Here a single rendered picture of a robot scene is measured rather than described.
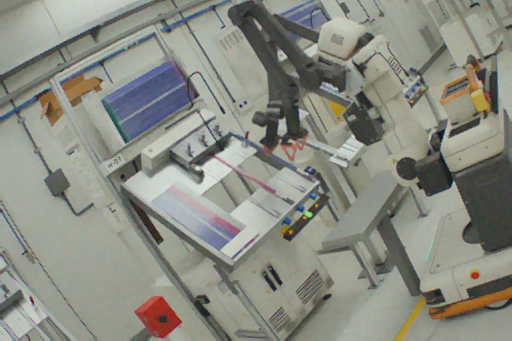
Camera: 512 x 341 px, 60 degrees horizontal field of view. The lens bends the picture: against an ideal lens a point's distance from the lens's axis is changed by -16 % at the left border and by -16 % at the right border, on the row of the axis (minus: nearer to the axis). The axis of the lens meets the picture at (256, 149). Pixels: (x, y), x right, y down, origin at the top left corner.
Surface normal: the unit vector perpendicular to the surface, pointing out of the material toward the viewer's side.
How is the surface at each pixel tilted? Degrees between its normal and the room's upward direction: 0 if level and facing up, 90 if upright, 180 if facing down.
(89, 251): 90
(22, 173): 90
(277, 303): 90
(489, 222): 90
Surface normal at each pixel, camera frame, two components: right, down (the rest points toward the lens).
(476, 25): -0.61, 0.47
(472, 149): -0.44, 0.40
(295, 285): 0.61, -0.25
